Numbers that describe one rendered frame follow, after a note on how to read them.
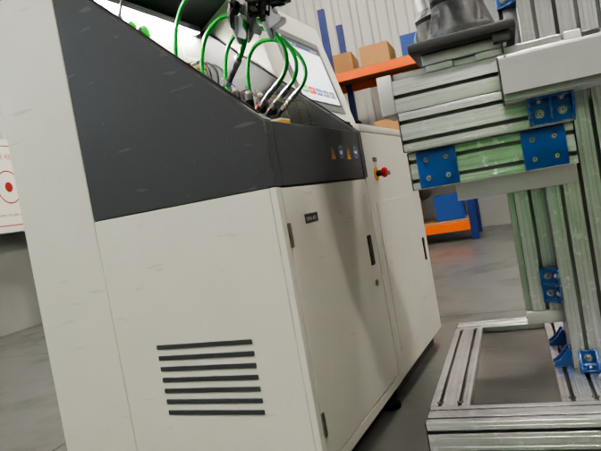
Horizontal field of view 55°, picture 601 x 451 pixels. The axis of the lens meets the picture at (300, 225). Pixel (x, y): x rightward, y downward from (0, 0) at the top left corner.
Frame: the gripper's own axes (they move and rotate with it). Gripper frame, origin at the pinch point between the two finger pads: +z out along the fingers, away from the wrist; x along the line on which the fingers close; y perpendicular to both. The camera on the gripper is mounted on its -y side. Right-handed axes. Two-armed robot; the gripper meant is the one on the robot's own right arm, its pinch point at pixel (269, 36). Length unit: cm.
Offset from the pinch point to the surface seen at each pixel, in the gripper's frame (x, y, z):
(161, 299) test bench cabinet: -33, -29, 68
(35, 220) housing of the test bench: -33, -70, 41
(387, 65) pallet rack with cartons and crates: 510, -97, -92
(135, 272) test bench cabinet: -33, -36, 60
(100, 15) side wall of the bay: -33.3, -31.7, -8.0
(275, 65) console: 39.2, -18.4, -1.9
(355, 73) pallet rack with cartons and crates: 507, -136, -92
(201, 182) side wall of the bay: -33, -10, 40
